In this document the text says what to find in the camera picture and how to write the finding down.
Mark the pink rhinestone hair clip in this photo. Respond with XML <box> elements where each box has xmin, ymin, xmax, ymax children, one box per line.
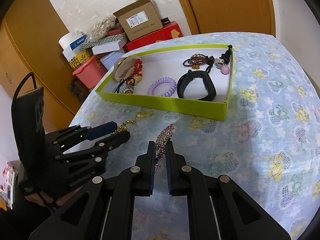
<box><xmin>155</xmin><ymin>124</ymin><xmax>175</xmax><ymax>172</ymax></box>

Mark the black hair tie H charm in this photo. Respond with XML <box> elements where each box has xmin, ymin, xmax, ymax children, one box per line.
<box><xmin>113</xmin><ymin>77</ymin><xmax>136</xmax><ymax>94</ymax></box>

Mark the beige hair claw clip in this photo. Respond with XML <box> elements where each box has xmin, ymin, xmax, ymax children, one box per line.
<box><xmin>112</xmin><ymin>56</ymin><xmax>140</xmax><ymax>82</ymax></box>

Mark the red bead bracelet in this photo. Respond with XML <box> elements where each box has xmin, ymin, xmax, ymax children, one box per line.
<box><xmin>126</xmin><ymin>58</ymin><xmax>144</xmax><ymax>86</ymax></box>

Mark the purple spiral hair tie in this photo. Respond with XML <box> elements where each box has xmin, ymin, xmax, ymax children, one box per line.
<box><xmin>147</xmin><ymin>77</ymin><xmax>178</xmax><ymax>98</ymax></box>

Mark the black wristband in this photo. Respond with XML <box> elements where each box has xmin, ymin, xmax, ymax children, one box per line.
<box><xmin>177</xmin><ymin>70</ymin><xmax>216</xmax><ymax>102</ymax></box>

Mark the black cord pink ball charm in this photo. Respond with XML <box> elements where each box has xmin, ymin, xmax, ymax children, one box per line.
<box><xmin>214</xmin><ymin>44</ymin><xmax>233</xmax><ymax>75</ymax></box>

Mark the person's left hand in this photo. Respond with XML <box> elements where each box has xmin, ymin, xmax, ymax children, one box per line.
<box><xmin>24</xmin><ymin>187</ymin><xmax>82</xmax><ymax>206</ymax></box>

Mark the pink plastic bin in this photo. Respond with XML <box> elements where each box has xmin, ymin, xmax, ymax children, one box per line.
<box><xmin>73</xmin><ymin>54</ymin><xmax>107</xmax><ymax>89</ymax></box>

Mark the light blue cylindrical container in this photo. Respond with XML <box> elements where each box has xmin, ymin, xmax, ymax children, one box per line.
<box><xmin>100</xmin><ymin>50</ymin><xmax>125</xmax><ymax>70</ymax></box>

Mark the yellow printed box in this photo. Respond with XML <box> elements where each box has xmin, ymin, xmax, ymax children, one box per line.
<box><xmin>69</xmin><ymin>49</ymin><xmax>93</xmax><ymax>70</ymax></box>

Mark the floral blue tablecloth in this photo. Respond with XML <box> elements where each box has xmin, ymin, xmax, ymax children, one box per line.
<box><xmin>72</xmin><ymin>33</ymin><xmax>319</xmax><ymax>239</ymax></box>

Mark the green striped box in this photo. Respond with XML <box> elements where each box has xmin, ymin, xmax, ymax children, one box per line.
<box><xmin>81</xmin><ymin>33</ymin><xmax>126</xmax><ymax>49</ymax></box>

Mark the white blue carton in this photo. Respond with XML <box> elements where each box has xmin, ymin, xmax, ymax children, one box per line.
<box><xmin>59</xmin><ymin>31</ymin><xmax>87</xmax><ymax>61</ymax></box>

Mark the white flat box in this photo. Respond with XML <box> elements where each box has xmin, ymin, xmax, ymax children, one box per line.
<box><xmin>92</xmin><ymin>41</ymin><xmax>120</xmax><ymax>55</ymax></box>

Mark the small dark red box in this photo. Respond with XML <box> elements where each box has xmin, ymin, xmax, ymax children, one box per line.
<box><xmin>107</xmin><ymin>28</ymin><xmax>124</xmax><ymax>36</ymax></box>

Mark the bag of nuts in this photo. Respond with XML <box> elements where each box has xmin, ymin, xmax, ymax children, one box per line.
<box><xmin>87</xmin><ymin>15</ymin><xmax>116</xmax><ymax>42</ymax></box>

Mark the lime green tray box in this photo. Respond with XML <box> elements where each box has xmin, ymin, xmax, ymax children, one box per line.
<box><xmin>97</xmin><ymin>44</ymin><xmax>233</xmax><ymax>121</ymax></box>

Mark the brown cardboard box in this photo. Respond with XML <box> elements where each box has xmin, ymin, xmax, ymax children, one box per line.
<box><xmin>113</xmin><ymin>0</ymin><xmax>163</xmax><ymax>41</ymax></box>

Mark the red gift box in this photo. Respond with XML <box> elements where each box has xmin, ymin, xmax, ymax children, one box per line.
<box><xmin>124</xmin><ymin>21</ymin><xmax>183</xmax><ymax>51</ymax></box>

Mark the wooden door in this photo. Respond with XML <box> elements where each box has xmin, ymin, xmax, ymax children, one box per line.
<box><xmin>179</xmin><ymin>0</ymin><xmax>276</xmax><ymax>35</ymax></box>

